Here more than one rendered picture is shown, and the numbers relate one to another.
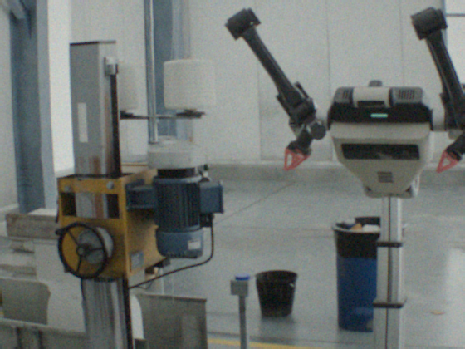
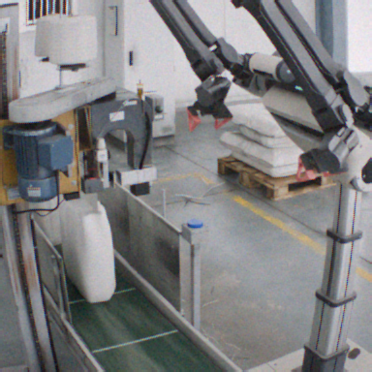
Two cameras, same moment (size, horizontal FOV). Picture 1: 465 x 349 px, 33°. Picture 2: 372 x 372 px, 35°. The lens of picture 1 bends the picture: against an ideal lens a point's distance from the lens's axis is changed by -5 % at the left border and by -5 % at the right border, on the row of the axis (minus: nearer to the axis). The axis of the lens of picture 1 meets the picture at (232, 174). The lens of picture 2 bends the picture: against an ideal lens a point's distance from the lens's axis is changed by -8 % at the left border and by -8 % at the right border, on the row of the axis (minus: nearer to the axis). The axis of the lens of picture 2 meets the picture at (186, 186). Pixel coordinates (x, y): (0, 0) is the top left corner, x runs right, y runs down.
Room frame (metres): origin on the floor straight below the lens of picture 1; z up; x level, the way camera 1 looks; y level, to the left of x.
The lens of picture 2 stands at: (1.41, -1.43, 1.82)
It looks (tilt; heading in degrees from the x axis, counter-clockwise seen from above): 20 degrees down; 40
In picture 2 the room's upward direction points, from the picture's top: 1 degrees counter-clockwise
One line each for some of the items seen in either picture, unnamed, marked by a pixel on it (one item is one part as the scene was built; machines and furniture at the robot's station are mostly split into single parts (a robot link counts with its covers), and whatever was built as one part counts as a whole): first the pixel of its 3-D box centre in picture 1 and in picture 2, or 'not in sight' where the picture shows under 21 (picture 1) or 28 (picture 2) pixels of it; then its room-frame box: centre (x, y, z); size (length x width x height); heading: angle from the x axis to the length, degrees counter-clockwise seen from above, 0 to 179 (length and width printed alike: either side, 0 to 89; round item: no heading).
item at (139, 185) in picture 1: (148, 195); (20, 138); (2.53, 0.26, 1.27); 0.12 x 0.09 x 0.09; 159
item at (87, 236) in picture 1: (94, 244); not in sight; (2.46, 0.43, 1.14); 0.11 x 0.06 x 0.11; 69
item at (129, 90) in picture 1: (119, 86); (51, 34); (2.76, 0.37, 1.61); 0.15 x 0.14 x 0.17; 69
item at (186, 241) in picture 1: (178, 215); (37, 161); (2.53, 0.17, 1.21); 0.15 x 0.15 x 0.25
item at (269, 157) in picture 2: not in sight; (288, 150); (5.65, 1.08, 0.32); 0.66 x 0.43 x 0.15; 161
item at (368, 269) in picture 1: (369, 273); not in sight; (4.95, -0.83, 0.32); 0.51 x 0.48 x 0.65; 159
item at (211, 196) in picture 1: (211, 201); (55, 154); (2.54, 0.07, 1.25); 0.10 x 0.08 x 0.12; 4
